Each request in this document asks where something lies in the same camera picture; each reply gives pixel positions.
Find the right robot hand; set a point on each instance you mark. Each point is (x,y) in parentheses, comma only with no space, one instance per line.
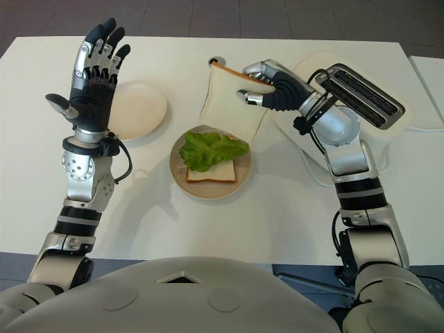
(285,91)

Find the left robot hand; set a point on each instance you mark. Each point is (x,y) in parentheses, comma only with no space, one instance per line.
(91,100)

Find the bread slice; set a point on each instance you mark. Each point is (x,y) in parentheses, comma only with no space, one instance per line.
(230,104)
(213,174)

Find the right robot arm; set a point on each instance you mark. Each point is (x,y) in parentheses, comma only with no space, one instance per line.
(360,194)

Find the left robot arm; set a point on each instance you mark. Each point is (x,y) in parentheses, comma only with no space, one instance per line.
(74,194)

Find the white plate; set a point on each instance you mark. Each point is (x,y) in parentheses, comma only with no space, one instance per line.
(138,109)

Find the green lettuce leaf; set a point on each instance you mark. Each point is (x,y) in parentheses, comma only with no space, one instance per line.
(211,149)

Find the cream toaster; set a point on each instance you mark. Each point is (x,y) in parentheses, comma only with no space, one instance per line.
(381,114)

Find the beige plate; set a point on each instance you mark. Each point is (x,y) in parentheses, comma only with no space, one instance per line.
(211,170)

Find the robot body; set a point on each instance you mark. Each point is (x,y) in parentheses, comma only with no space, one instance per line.
(180,298)

